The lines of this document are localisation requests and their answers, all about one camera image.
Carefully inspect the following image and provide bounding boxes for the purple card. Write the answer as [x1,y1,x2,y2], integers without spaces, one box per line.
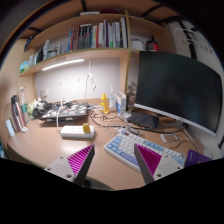
[185,150,210,167]

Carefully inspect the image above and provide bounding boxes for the white blue mechanical keyboard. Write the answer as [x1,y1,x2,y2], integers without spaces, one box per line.
[104,130,186,171]

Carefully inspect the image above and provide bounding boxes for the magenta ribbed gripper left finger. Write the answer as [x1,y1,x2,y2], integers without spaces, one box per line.
[45,145,95,186]

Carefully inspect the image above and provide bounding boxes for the curved black monitor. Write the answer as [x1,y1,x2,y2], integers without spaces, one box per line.
[135,51,223,135]

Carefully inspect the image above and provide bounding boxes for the white hanging cable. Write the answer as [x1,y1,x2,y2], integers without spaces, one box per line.
[84,59,98,100]

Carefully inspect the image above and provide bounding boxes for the row of books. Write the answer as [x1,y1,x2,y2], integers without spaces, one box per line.
[67,16,128,52]

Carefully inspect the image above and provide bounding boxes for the white jar on shelf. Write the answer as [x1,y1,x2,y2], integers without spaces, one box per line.
[131,39,145,51]

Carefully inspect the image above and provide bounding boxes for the red black can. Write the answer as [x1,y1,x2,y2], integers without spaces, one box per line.
[146,38,159,52]

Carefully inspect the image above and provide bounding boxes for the yellow charger plug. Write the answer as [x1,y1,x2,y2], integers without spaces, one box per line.
[83,123,90,133]

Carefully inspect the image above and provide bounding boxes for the white power strip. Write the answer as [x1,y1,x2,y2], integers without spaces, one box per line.
[60,126,95,139]

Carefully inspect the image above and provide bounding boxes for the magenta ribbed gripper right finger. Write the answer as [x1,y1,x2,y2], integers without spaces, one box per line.
[134,144,183,184]

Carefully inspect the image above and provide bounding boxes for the wooden wall shelf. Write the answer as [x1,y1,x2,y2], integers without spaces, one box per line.
[20,9,174,102]

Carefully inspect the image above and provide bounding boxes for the white blue carton box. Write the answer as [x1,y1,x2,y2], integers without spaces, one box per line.
[116,91,126,114]

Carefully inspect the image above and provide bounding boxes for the white power strip cable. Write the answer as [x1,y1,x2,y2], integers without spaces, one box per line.
[55,98,65,133]

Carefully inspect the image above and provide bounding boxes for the clear plastic bottle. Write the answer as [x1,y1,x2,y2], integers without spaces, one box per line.
[109,85,116,110]

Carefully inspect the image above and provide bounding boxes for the black laptop with stickers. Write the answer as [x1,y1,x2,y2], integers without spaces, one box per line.
[40,102,88,120]

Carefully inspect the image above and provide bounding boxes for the yellow squeeze bottle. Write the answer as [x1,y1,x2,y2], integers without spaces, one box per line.
[100,94,109,114]

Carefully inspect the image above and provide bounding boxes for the white LED light bar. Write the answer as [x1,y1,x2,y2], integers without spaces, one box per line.
[42,59,85,71]

